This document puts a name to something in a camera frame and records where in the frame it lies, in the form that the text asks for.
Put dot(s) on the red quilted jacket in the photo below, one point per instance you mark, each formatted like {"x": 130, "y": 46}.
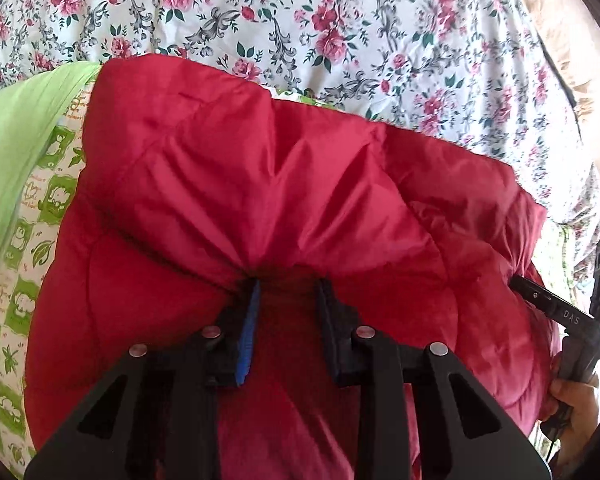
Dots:
{"x": 280, "y": 210}

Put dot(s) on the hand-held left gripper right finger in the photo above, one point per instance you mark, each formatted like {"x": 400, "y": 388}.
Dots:
{"x": 330, "y": 320}

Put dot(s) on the green printed bedsheet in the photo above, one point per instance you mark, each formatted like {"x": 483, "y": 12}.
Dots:
{"x": 25, "y": 200}

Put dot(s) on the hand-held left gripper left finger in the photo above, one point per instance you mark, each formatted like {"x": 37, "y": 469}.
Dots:
{"x": 247, "y": 322}

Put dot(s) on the person's right hand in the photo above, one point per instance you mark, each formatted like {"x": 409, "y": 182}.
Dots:
{"x": 577, "y": 410}

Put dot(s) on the floral quilt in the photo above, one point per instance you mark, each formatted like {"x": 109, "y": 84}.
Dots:
{"x": 330, "y": 25}

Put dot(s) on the beige pillow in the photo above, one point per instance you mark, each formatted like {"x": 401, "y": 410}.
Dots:
{"x": 575, "y": 60}

